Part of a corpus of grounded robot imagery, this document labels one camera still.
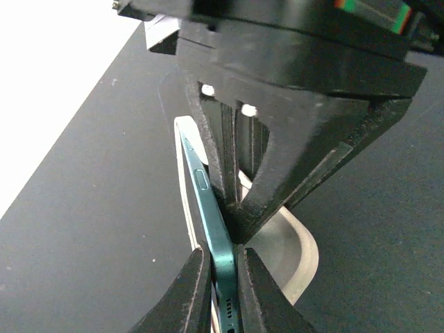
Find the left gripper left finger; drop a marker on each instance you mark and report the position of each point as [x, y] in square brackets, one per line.
[186, 305]

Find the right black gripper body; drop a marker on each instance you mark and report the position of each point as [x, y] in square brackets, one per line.
[333, 47]

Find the beige cased phone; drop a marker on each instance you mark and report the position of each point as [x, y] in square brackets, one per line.
[287, 248]

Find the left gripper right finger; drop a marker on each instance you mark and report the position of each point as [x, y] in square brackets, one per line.
[263, 306]

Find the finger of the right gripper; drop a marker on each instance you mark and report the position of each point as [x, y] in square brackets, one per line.
[216, 126]
[314, 126]

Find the teal phone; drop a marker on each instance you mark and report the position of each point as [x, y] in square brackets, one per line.
[224, 268]

